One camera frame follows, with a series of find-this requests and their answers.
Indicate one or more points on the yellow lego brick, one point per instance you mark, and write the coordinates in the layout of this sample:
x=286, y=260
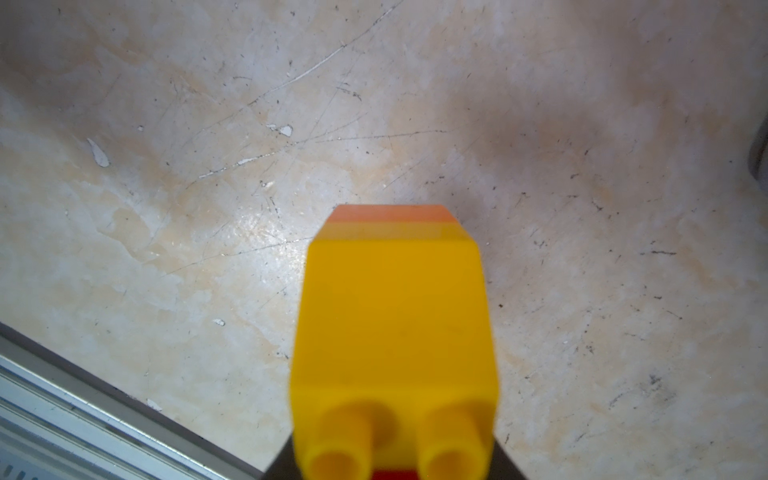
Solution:
x=394, y=365

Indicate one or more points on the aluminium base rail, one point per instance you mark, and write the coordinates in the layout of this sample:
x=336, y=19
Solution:
x=60, y=422

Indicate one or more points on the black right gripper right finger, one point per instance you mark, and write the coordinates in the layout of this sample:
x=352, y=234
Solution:
x=501, y=466

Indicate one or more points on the red square lego brick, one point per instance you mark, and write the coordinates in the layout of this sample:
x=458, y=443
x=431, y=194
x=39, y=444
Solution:
x=395, y=475

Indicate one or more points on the long orange lego brick back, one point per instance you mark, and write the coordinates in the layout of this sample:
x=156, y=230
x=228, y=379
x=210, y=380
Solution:
x=391, y=214

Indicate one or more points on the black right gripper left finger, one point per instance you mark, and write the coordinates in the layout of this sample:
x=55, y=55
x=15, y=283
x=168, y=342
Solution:
x=284, y=466

